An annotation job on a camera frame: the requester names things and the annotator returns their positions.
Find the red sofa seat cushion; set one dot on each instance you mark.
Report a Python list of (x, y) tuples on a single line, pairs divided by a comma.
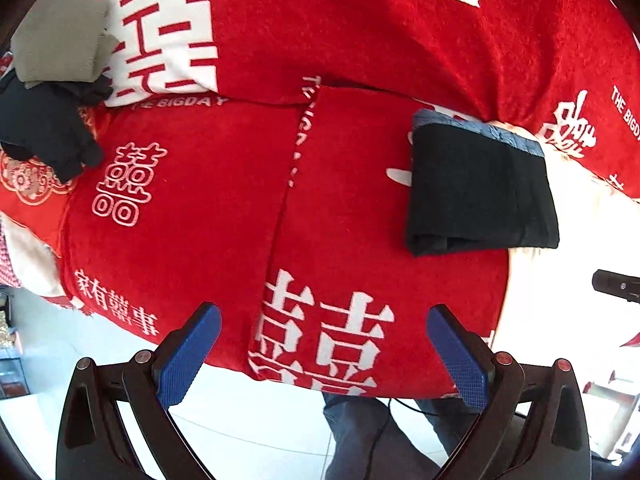
[(291, 219)]

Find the red sofa cover with characters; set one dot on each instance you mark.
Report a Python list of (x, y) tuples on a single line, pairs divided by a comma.
[(567, 71)]

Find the black pants with patterned waistband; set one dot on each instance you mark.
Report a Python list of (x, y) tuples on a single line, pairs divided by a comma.
[(476, 186)]

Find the person's legs in jeans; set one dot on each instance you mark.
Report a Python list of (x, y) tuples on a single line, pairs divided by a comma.
[(370, 445)]

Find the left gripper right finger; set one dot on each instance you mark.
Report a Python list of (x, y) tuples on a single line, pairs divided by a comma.
[(532, 423)]

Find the red embroidered cushion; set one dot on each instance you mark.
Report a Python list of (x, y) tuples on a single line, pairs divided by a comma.
[(32, 197)]

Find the black crumpled garment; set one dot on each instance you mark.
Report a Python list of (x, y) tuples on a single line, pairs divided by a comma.
[(44, 122)]

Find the olive grey folded cloth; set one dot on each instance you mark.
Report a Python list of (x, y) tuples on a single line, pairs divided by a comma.
[(63, 41)]

